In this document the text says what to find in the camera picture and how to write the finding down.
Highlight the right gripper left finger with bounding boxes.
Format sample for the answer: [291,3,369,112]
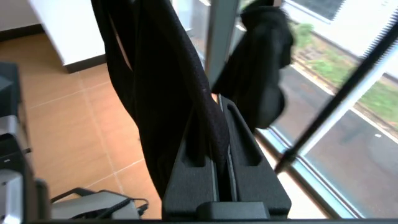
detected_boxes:
[161,114,220,218]

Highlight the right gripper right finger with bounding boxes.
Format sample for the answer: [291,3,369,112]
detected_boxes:
[217,95,292,218]

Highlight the black garment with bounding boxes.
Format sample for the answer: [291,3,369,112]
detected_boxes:
[90,0,231,200]

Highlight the black shorts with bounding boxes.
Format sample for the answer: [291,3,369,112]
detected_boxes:
[211,0,295,131]

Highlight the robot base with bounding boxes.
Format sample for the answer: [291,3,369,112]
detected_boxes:
[0,60,150,224]

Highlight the black clothes rack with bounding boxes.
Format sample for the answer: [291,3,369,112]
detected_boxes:
[273,20,398,175]

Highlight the black cable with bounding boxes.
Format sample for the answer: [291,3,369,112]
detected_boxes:
[102,197,150,218]

